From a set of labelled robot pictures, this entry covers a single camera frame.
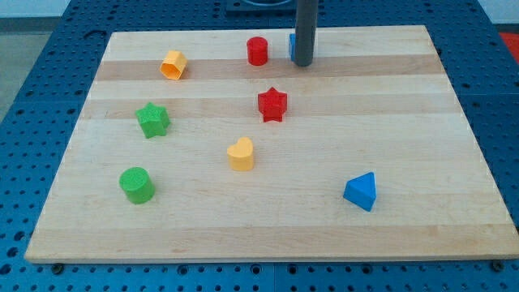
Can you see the green cylinder block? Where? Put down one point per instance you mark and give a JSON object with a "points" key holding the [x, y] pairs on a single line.
{"points": [[137, 185]]}

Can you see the red star block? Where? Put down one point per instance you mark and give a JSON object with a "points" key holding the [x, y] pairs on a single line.
{"points": [[272, 105]]}

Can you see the yellow hexagon block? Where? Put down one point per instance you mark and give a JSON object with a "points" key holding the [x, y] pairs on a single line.
{"points": [[173, 65]]}

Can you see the wooden board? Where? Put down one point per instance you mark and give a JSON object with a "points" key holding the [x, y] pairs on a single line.
{"points": [[375, 99]]}

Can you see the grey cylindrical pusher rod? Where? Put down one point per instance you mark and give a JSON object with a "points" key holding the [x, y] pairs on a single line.
{"points": [[305, 26]]}

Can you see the blue triangle block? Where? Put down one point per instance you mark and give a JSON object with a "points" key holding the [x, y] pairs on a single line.
{"points": [[361, 191]]}

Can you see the red cylinder block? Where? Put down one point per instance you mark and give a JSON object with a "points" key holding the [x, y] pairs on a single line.
{"points": [[257, 51]]}

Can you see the green star block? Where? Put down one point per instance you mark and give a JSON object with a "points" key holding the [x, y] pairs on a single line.
{"points": [[153, 120]]}

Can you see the yellow heart block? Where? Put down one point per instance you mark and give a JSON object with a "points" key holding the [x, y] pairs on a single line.
{"points": [[241, 155]]}

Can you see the blue cube block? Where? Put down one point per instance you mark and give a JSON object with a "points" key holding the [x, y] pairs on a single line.
{"points": [[292, 38]]}

